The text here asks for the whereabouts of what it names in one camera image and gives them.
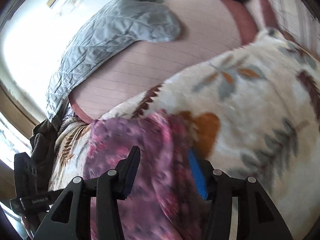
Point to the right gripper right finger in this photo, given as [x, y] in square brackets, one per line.
[258, 217]

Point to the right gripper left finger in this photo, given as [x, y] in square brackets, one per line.
[70, 215]

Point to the purple floral shirt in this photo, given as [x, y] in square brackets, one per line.
[164, 202]

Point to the dark grey knitted garment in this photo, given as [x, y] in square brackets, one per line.
[44, 136]

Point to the cream leaf-pattern blanket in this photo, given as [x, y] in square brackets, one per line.
[252, 111]

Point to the pink quilted bedding roll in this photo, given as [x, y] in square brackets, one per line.
[208, 28]

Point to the grey quilted pillow cover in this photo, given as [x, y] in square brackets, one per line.
[116, 26]

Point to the striped floral cushion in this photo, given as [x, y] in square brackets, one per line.
[294, 17]

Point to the wooden window frame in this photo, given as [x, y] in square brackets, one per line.
[16, 114]

